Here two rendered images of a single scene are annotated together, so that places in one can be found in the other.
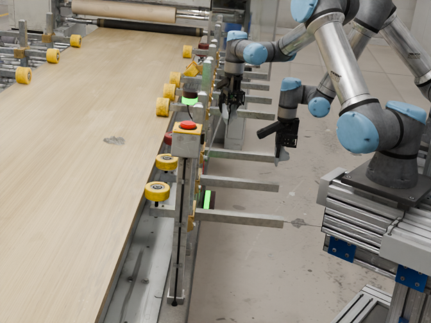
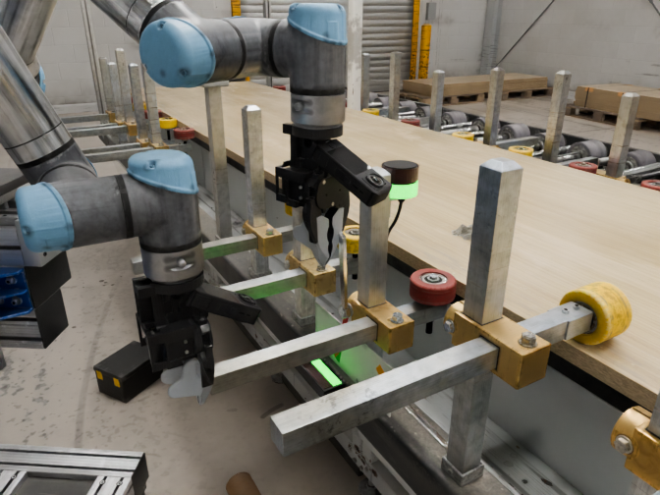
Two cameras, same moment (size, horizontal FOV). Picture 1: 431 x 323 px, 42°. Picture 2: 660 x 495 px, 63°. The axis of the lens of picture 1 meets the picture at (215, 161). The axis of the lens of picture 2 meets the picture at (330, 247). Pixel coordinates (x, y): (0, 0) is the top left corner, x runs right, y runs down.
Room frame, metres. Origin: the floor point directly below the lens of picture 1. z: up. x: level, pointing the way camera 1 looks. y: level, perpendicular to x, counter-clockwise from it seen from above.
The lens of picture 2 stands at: (2.76, -0.41, 1.33)
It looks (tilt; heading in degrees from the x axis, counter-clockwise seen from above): 24 degrees down; 150
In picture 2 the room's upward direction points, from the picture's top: straight up
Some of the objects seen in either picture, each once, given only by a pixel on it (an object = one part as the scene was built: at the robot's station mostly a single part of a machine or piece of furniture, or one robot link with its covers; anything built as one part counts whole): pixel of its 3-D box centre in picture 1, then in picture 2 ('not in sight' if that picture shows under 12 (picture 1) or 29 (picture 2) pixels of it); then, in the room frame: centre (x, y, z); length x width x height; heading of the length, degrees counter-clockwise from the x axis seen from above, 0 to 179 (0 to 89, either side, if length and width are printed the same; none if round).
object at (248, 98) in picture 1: (220, 95); not in sight; (2.62, 0.01, 0.95); 0.50 x 0.04 x 0.04; 90
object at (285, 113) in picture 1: (287, 111); (174, 259); (2.13, -0.26, 1.05); 0.08 x 0.08 x 0.05
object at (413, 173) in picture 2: (190, 93); (400, 171); (2.09, 0.12, 1.10); 0.06 x 0.06 x 0.02
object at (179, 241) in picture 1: (180, 231); (219, 168); (1.32, 0.08, 0.93); 0.05 x 0.04 x 0.45; 0
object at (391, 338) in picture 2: (197, 152); (379, 318); (2.11, 0.08, 0.85); 0.13 x 0.06 x 0.05; 0
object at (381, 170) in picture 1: (394, 163); not in sight; (1.56, -0.53, 1.09); 0.15 x 0.15 x 0.10
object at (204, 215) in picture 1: (216, 216); (227, 247); (1.62, -0.02, 0.82); 0.43 x 0.03 x 0.04; 90
